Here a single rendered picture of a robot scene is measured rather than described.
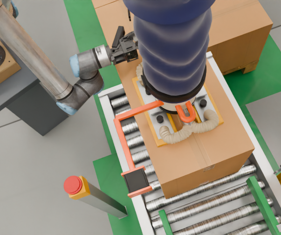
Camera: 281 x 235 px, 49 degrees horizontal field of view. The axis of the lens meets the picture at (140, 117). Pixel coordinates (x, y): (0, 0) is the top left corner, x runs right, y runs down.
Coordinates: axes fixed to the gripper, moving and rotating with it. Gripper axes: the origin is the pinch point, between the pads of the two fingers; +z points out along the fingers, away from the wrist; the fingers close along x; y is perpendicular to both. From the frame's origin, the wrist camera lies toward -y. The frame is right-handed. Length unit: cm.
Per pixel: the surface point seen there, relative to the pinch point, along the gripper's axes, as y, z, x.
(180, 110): 38.4, -1.9, 0.6
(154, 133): 39.0, -13.4, -11.4
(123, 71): 4.4, -16.5, -12.7
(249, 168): 58, 26, -54
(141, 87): 17.1, -11.8, -10.5
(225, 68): -18, 53, -89
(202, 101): 34.3, 9.4, -8.6
